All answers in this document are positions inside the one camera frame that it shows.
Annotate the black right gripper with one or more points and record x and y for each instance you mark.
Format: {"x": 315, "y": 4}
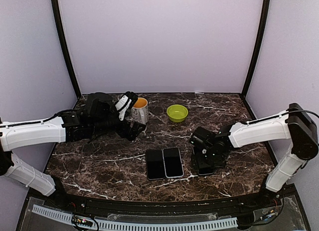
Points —
{"x": 221, "y": 162}

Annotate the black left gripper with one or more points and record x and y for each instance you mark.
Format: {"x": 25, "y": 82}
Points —
{"x": 123, "y": 132}

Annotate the black phone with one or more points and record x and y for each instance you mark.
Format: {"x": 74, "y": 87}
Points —
{"x": 194, "y": 150}
{"x": 173, "y": 162}

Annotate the black phone case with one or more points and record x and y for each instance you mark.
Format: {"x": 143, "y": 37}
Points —
{"x": 146, "y": 166}

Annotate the white-edged smartphone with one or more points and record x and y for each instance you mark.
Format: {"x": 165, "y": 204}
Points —
{"x": 205, "y": 171}

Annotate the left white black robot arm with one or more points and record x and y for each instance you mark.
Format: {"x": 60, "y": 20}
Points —
{"x": 99, "y": 115}

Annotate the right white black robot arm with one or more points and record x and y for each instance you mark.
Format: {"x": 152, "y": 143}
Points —
{"x": 294, "y": 124}

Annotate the white mug orange inside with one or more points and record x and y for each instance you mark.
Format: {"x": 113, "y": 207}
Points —
{"x": 140, "y": 111}

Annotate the green bowl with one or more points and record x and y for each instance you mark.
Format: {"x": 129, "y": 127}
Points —
{"x": 177, "y": 113}

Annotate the small circuit board with leds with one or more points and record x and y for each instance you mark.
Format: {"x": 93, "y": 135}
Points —
{"x": 81, "y": 221}

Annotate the black front table rail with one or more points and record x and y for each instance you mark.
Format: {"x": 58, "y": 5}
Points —
{"x": 235, "y": 206}

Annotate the white slotted cable duct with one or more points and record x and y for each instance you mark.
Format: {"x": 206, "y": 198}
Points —
{"x": 106, "y": 225}

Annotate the left black frame post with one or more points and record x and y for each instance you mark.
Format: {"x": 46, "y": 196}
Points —
{"x": 64, "y": 47}

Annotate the black frame post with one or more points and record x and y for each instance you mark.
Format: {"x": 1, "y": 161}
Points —
{"x": 64, "y": 47}
{"x": 257, "y": 47}

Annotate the right black frame post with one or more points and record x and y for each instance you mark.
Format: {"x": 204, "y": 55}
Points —
{"x": 257, "y": 47}

